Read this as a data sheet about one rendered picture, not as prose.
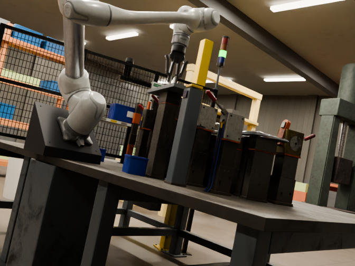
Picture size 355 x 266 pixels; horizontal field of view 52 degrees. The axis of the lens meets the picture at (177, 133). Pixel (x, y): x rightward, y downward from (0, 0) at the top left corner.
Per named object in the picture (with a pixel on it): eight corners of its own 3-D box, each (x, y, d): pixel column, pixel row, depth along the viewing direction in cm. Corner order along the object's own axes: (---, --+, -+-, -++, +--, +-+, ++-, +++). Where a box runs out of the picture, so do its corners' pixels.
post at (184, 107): (185, 187, 163) (204, 91, 166) (170, 184, 159) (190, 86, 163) (178, 184, 169) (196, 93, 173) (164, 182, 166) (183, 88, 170)
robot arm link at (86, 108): (72, 134, 198) (93, 105, 188) (60, 110, 206) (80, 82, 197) (96, 136, 210) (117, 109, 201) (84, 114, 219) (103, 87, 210)
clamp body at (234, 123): (231, 197, 161) (245, 116, 164) (207, 193, 156) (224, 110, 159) (222, 195, 168) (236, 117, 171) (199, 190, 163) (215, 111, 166)
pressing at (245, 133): (296, 144, 166) (297, 140, 166) (257, 133, 157) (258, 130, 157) (171, 136, 291) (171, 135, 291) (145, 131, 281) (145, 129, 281)
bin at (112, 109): (147, 127, 298) (151, 112, 299) (112, 119, 285) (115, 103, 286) (140, 127, 313) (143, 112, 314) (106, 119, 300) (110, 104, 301)
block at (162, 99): (164, 180, 185) (181, 94, 189) (149, 177, 182) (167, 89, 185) (156, 177, 194) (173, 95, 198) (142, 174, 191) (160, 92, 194)
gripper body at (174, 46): (174, 41, 189) (170, 59, 188) (189, 46, 192) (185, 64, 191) (169, 45, 196) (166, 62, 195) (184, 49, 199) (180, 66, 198)
